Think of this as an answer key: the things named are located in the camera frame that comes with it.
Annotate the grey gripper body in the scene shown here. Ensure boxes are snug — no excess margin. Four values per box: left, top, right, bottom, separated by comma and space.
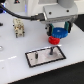
43, 4, 76, 24

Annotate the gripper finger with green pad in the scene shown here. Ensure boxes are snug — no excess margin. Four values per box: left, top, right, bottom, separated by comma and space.
46, 25, 53, 36
65, 21, 72, 33

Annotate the blue gear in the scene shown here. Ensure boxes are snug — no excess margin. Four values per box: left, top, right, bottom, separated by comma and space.
52, 28, 68, 38

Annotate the red gear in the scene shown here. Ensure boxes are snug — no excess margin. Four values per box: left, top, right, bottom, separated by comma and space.
48, 36, 60, 45

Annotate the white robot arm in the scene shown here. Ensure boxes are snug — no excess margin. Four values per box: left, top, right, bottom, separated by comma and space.
27, 0, 78, 36

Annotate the right metal peg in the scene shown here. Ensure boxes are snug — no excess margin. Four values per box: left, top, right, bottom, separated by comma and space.
49, 46, 54, 56

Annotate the beige connector block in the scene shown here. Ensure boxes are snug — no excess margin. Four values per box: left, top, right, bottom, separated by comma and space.
13, 18, 25, 37

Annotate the black cable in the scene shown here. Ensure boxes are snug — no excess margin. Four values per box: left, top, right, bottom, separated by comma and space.
0, 2, 46, 22

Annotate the black framed peg base plate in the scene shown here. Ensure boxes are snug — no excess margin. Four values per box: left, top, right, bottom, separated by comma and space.
26, 46, 66, 67

